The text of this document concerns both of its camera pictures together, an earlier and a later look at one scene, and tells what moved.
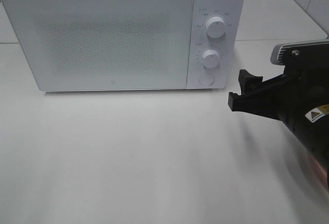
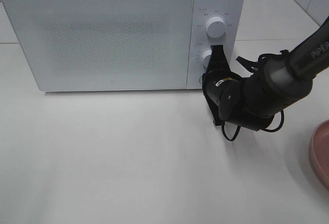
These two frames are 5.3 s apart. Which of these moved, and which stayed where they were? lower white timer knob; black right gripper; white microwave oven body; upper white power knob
Moved: black right gripper
Stayed: upper white power knob; white microwave oven body; lower white timer knob
